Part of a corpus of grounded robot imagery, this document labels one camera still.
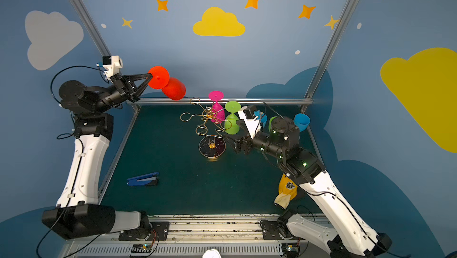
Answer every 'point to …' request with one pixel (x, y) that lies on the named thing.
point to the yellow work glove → (287, 192)
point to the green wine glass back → (232, 121)
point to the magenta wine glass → (218, 113)
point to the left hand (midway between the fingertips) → (150, 75)
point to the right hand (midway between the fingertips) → (234, 125)
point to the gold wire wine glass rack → (212, 146)
